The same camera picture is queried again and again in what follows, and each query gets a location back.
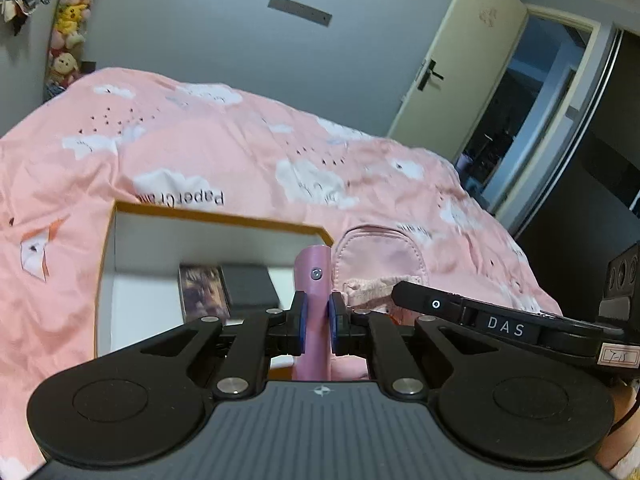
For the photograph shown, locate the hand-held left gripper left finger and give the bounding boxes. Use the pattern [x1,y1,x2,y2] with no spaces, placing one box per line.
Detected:
[92,290,310,400]

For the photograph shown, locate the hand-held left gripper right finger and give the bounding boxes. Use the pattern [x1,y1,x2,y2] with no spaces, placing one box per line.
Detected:
[327,291,506,401]

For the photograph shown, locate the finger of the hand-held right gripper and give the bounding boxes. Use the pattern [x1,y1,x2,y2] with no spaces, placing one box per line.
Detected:
[390,281,473,328]

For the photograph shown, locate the grey square box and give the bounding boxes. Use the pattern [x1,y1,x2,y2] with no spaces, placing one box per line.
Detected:
[222,265,281,318]

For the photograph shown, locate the photo card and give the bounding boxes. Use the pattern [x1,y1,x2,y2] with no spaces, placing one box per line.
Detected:
[178,264,232,323]

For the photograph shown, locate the white box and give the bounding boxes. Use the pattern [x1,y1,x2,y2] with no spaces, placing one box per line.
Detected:
[95,200,336,368]

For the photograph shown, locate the person's right forearm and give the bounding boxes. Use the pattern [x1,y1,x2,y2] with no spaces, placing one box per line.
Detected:
[592,377,640,480]

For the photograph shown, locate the pale pink quilted bag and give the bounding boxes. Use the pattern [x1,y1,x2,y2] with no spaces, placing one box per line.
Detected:
[331,225,432,322]

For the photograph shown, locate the dark wardrobe door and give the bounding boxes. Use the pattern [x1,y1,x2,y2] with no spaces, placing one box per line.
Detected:
[515,30,640,321]

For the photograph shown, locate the pink cloud printed blanket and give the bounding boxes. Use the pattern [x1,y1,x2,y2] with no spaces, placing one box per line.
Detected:
[0,67,563,471]

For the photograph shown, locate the cream door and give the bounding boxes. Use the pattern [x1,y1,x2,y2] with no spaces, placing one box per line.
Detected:
[387,0,531,161]

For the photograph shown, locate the column of plush toys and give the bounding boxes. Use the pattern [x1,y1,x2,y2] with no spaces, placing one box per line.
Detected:
[44,0,103,103]

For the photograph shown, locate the black door handle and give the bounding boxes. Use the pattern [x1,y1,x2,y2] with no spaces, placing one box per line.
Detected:
[417,59,445,92]

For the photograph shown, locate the grey wall panel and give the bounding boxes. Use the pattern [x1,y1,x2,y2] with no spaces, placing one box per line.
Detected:
[267,0,333,27]

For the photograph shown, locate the white door frame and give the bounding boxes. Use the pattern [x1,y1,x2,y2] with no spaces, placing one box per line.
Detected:
[452,2,626,233]

